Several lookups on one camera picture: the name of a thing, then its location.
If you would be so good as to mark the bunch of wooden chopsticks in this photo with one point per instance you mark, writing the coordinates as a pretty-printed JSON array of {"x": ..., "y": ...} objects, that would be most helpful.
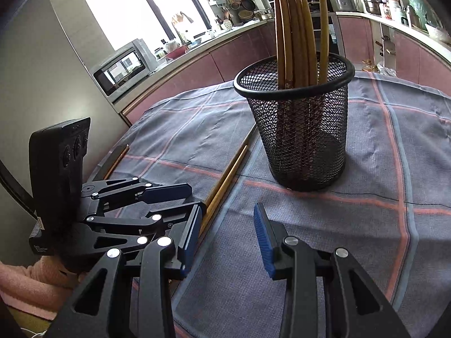
[{"x": 292, "y": 42}]

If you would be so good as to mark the black built-in oven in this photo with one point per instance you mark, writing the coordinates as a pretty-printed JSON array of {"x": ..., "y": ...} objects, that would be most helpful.
[{"x": 334, "y": 35}]

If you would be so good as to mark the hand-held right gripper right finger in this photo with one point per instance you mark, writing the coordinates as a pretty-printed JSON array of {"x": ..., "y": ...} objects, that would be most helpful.
[{"x": 262, "y": 239}]

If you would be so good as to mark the white dotted jar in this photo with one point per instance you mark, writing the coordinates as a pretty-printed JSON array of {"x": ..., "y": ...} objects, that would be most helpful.
[{"x": 227, "y": 24}]

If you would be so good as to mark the kitchen window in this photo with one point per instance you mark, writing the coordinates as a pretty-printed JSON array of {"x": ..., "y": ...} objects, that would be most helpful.
[{"x": 141, "y": 7}]

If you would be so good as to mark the round woven basket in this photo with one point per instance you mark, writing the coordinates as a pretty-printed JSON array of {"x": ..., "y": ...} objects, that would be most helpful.
[{"x": 245, "y": 15}]

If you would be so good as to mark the grey plaid tablecloth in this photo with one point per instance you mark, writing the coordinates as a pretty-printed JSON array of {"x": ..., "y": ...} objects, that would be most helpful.
[{"x": 352, "y": 218}]

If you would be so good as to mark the hanging black pan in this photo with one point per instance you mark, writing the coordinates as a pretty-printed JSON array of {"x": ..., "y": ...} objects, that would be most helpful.
[{"x": 248, "y": 4}]

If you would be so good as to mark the black mesh holder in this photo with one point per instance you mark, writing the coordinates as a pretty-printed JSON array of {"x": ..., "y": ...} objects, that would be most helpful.
[{"x": 317, "y": 141}]

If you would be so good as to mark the silver microwave oven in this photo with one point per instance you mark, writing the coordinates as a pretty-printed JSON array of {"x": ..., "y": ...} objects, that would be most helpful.
[{"x": 146, "y": 56}]

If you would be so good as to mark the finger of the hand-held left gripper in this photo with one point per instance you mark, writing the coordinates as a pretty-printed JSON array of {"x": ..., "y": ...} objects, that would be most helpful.
[
  {"x": 165, "y": 193},
  {"x": 176, "y": 214}
]

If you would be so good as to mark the pink kitchen cabinets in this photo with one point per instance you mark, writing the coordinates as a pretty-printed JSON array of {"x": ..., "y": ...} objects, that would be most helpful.
[{"x": 229, "y": 56}]

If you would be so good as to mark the stainless steel pot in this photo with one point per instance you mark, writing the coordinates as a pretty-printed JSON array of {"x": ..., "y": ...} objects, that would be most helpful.
[{"x": 371, "y": 4}]

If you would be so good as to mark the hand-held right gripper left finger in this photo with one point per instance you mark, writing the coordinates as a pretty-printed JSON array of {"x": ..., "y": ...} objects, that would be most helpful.
[{"x": 192, "y": 239}]

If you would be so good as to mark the pink bowl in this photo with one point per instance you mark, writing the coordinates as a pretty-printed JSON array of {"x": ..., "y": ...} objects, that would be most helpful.
[{"x": 176, "y": 52}]

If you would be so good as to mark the pale green bag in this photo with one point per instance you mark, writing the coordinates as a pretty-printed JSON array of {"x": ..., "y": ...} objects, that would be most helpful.
[{"x": 422, "y": 12}]

